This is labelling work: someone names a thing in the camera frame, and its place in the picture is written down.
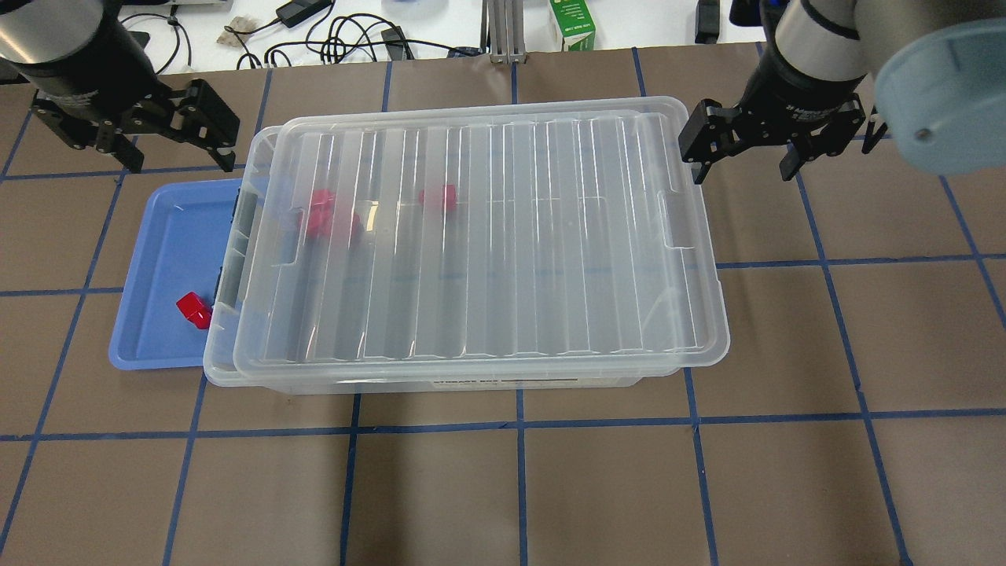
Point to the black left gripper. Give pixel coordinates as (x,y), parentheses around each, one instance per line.
(88,80)

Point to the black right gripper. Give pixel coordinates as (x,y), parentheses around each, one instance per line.
(794,101)

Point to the clear plastic box lid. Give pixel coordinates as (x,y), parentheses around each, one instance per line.
(487,236)

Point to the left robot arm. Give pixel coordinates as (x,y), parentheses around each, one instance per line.
(96,87)

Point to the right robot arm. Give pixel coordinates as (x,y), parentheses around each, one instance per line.
(928,73)

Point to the clear plastic storage box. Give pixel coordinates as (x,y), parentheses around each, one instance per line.
(236,314)

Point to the blue plastic tray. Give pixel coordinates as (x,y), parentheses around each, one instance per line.
(179,250)

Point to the black power adapter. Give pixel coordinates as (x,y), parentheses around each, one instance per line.
(293,13)

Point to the green white carton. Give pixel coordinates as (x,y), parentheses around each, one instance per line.
(573,26)

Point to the aluminium frame post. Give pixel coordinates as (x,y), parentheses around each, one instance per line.
(502,31)

